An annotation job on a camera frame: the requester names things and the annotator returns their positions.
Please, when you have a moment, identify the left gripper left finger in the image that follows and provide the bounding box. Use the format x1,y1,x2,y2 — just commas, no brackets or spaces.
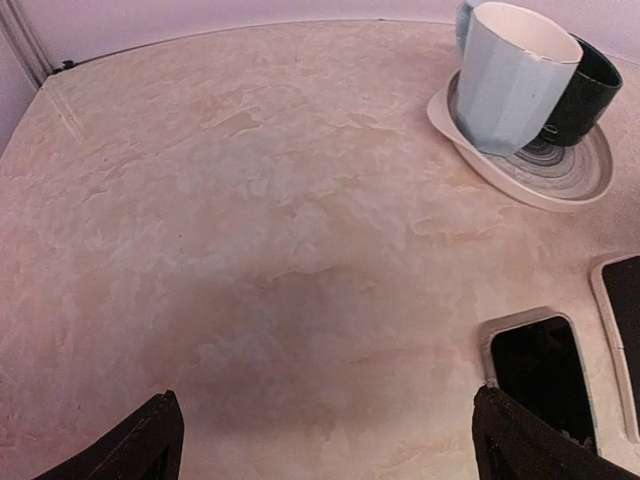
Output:
39,390,185,479

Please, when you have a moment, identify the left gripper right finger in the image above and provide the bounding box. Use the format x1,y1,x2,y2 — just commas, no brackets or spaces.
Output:
472,386,637,480

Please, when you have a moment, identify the black phone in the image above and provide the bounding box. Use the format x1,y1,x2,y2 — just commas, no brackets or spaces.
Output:
602,256,639,353
490,314,600,454

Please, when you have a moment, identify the clear round plate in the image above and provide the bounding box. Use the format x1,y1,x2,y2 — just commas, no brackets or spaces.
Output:
426,72,614,213

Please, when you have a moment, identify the dark green mug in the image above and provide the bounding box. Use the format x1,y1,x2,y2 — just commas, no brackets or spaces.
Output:
539,35,623,147

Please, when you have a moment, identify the light blue white mug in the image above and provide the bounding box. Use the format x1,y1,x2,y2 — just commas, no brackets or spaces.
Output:
455,1,583,156

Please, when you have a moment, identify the clear magsafe phone case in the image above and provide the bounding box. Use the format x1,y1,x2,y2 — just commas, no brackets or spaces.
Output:
477,305,601,456

